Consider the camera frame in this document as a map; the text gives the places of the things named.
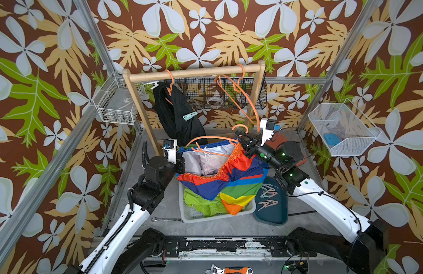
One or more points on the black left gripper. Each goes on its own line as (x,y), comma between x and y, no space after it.
(179,164)

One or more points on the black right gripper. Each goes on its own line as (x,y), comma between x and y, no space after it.
(255,150)

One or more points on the orange hanger of rainbow shorts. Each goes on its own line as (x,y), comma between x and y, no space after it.
(201,148)

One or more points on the lime green shorts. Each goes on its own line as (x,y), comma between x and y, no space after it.
(208,208)

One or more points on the rainbow striped shorts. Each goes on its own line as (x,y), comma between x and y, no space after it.
(235,178)

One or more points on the mint clothespin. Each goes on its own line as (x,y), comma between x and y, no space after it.
(190,116)

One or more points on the black shorts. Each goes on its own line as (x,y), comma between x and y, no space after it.
(171,109)

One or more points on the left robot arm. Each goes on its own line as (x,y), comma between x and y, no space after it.
(114,255)

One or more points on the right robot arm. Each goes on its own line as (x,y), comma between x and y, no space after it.
(298,184)

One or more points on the red plastic tool case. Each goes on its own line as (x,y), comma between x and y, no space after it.
(283,140)

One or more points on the white plastic laundry basket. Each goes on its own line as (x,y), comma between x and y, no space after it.
(191,215)

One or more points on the small silver wrench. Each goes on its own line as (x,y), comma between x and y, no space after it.
(154,219)

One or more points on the wooden clothes rack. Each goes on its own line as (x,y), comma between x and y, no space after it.
(241,71)

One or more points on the dark teal tray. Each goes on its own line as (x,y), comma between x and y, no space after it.
(275,215)

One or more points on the blue object in basket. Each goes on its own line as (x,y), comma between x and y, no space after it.
(332,139)

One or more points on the white mesh basket right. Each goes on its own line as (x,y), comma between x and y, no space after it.
(347,121)

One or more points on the black rod on table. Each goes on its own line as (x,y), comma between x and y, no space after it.
(301,213)

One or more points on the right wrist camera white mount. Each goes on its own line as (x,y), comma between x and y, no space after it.
(268,128)

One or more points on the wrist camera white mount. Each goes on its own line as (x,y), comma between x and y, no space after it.
(170,150)
(268,128)

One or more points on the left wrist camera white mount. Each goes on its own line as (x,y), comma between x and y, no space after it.
(170,150)

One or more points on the black wire basket back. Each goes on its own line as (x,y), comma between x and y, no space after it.
(203,92)

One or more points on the white wire basket left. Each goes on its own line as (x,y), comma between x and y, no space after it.
(114,102)

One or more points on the aluminium frame post left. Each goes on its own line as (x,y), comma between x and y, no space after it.
(50,70)

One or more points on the aluminium frame post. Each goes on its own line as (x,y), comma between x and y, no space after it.
(353,35)
(50,70)

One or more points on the orange handled adjustable wrench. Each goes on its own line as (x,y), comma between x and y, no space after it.
(228,270)

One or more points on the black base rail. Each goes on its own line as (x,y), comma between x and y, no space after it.
(252,246)

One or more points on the aluminium frame post right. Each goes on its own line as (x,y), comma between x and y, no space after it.
(353,35)

